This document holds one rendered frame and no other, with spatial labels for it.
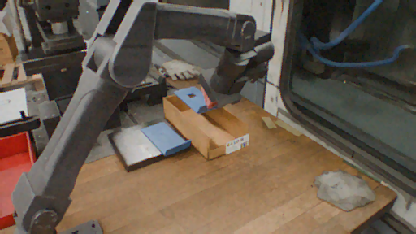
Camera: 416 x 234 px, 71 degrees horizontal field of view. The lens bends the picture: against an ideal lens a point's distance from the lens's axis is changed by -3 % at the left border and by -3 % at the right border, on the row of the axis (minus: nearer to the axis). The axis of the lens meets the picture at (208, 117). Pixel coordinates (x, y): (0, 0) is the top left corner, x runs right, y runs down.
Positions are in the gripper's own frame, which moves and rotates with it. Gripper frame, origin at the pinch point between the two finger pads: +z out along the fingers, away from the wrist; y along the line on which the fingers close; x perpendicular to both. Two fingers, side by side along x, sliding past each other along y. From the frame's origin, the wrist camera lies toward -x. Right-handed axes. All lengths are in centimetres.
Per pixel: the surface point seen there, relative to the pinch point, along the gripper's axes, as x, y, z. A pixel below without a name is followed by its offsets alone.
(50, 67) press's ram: 33.2, 22.1, 0.5
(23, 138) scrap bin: 43.7, 13.6, 15.6
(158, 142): 14.0, -2.1, 8.0
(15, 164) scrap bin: 47, 8, 17
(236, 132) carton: -5.7, -8.0, 4.2
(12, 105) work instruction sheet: 46, 39, 36
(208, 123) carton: -3.3, -0.1, 11.2
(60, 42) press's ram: 29.9, 24.2, -4.8
